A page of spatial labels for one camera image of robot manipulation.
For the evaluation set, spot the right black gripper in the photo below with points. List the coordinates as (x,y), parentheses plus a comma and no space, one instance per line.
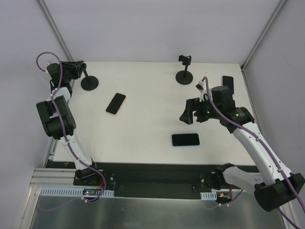
(197,112)

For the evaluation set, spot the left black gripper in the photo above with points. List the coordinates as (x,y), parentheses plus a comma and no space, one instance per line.
(72,69)

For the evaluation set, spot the black round-base phone stand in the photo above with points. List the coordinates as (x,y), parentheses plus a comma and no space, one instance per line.
(89,82)

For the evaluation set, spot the black phone cream case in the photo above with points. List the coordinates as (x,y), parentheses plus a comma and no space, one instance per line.
(115,104)

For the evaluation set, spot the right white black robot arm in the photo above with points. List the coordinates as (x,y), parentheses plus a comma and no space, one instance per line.
(275,184)

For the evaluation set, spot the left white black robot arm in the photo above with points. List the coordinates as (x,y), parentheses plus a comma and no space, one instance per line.
(57,119)

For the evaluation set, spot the black rear phone stand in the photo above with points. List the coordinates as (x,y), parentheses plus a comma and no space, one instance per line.
(184,77)

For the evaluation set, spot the black phone blue case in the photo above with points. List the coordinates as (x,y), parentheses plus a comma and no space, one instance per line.
(185,140)

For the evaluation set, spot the black phone lavender case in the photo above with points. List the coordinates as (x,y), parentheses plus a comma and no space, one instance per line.
(229,82)

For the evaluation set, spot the left aluminium frame post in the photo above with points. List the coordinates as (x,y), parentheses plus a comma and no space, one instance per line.
(54,29)

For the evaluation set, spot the aluminium frame post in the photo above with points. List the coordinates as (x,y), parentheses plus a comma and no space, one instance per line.
(54,29)
(266,28)

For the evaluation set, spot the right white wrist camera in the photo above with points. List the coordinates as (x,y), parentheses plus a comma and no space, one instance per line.
(204,91)

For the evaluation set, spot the right white slotted cable duct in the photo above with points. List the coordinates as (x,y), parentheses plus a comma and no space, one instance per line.
(208,196)

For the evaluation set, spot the white slotted cable duct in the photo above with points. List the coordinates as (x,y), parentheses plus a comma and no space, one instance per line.
(208,196)
(75,192)

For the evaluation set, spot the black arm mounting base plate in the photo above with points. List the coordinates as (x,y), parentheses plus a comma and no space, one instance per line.
(156,180)

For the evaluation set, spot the aluminium extrusion rail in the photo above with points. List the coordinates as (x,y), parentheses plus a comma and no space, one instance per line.
(57,177)

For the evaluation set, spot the left white slotted cable duct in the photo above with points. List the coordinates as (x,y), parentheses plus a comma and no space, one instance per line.
(75,192)

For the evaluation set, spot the right aluminium frame post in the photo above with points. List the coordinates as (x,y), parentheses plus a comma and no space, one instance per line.
(266,28)

